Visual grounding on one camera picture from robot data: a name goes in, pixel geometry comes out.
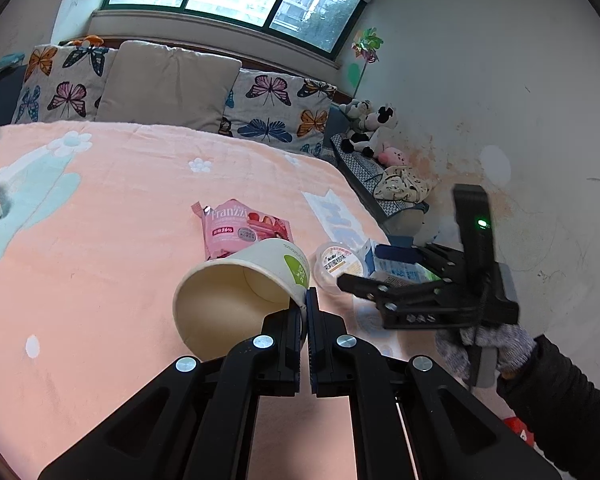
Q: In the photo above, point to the orange toy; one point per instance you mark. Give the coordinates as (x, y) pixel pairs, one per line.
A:
(87, 40)

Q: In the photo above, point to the blue white milk carton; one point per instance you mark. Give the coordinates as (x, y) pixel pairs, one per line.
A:
(405, 272)

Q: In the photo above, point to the pink plush toy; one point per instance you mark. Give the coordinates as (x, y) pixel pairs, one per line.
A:
(392, 155)

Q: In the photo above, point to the pink snack packet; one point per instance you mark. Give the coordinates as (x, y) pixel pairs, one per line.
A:
(230, 235)

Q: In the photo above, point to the grey patterned mat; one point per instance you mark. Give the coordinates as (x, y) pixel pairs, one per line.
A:
(362, 167)

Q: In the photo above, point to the beige pillow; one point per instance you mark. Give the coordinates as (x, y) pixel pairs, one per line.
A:
(170, 90)

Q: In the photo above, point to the butterfly print pillow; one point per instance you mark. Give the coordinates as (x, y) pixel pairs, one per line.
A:
(280, 105)
(55, 85)

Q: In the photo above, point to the pink flower blanket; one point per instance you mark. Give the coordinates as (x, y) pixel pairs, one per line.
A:
(105, 210)

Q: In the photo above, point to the cow plush toy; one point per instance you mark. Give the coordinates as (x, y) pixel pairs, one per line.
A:
(382, 119)

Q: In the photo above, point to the grey plush toy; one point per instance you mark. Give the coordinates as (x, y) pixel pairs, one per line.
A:
(352, 109)

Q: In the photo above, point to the person's right forearm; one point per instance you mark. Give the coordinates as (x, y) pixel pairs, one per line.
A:
(560, 400)

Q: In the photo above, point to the cream patterned cloth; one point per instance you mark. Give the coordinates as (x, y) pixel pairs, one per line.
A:
(400, 185)

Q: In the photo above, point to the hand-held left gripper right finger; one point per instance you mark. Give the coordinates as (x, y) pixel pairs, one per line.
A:
(322, 350)

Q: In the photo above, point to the colourful pinwheel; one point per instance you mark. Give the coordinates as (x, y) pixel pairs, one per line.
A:
(367, 45)

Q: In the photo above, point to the clear plastic lidded cup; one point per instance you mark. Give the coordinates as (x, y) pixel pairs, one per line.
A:
(332, 260)

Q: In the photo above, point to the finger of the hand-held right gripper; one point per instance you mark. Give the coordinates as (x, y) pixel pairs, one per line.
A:
(430, 257)
(380, 292)

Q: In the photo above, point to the white paper cup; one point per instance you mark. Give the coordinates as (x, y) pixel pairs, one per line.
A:
(220, 300)

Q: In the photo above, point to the person's right hand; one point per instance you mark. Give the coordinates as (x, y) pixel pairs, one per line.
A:
(515, 345)

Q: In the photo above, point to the red plastic bag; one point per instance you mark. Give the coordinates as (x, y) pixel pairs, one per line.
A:
(517, 425)

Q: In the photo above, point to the dark blue cushion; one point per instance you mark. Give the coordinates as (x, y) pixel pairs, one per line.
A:
(7, 95)

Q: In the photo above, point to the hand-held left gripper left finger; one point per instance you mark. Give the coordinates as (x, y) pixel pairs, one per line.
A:
(292, 355)

